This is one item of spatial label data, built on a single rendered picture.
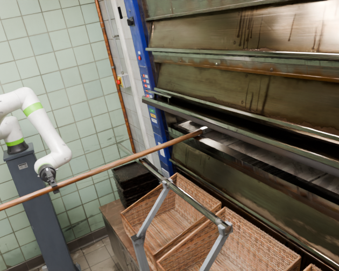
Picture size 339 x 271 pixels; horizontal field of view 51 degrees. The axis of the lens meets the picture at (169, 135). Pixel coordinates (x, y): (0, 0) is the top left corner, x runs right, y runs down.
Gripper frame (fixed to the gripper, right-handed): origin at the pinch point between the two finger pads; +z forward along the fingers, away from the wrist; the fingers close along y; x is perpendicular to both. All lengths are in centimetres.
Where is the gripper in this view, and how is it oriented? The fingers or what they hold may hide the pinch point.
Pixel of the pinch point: (54, 186)
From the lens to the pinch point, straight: 195.0
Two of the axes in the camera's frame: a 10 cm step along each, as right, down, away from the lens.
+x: -8.7, 3.2, -3.8
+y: 1.9, 9.2, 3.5
